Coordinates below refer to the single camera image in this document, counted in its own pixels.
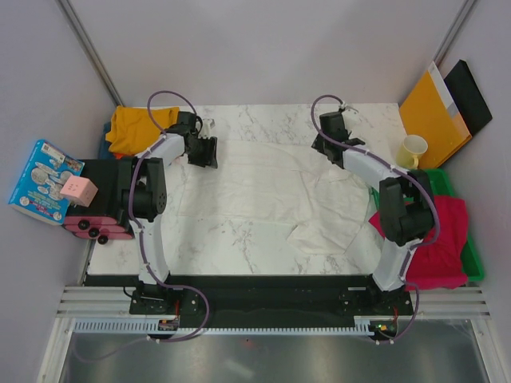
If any yellow mug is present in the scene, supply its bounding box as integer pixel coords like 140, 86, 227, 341
396, 135, 428, 169

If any blue printed box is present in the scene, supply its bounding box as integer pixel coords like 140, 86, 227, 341
8, 140, 85, 226

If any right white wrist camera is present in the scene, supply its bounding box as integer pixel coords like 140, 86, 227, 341
339, 102, 359, 114

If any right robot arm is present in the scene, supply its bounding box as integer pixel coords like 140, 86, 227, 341
312, 110, 439, 314

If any black and pink case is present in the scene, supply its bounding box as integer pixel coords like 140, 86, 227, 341
62, 160, 133, 245

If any magenta t shirt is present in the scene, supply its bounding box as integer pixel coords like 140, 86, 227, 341
372, 195, 469, 291

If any white t shirt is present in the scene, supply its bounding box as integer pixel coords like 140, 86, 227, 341
179, 141, 370, 255

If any white cable duct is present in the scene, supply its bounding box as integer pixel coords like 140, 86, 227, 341
73, 318, 388, 336

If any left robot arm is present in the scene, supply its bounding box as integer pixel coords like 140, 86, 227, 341
117, 112, 218, 285

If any orange envelope folder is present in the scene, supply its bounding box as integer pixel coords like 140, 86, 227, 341
399, 63, 472, 169

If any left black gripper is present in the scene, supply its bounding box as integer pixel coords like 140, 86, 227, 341
187, 136, 218, 170

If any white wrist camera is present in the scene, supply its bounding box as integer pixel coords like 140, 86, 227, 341
199, 118, 216, 139
339, 102, 359, 114

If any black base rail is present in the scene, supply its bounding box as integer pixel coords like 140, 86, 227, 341
85, 275, 413, 327

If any mustard yellow folded shirt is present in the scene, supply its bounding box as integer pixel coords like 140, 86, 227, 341
105, 106, 161, 156

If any black flat box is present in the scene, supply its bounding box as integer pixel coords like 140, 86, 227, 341
444, 60, 493, 136

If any green plastic tray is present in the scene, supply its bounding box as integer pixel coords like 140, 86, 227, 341
369, 169, 484, 285

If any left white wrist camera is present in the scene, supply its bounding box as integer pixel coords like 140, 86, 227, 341
199, 118, 216, 139

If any blue folded shirt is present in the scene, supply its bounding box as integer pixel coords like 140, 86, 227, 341
97, 122, 117, 160

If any pink cube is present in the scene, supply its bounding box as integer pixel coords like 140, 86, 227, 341
60, 176, 98, 207

